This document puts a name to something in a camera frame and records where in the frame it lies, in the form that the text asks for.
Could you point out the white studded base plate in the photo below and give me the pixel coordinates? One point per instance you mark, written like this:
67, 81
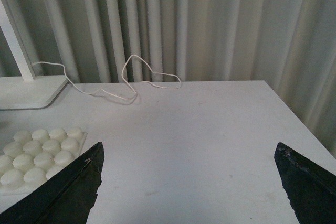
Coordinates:
33, 158

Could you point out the grey pleated curtain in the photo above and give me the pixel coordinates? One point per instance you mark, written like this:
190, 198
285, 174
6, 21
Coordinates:
290, 44

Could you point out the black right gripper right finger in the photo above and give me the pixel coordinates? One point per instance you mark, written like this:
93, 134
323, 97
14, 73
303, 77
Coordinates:
310, 188

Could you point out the white desk lamp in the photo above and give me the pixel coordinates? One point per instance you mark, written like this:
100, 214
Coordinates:
26, 91

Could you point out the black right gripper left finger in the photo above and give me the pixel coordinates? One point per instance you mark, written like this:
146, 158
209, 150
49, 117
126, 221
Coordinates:
67, 197

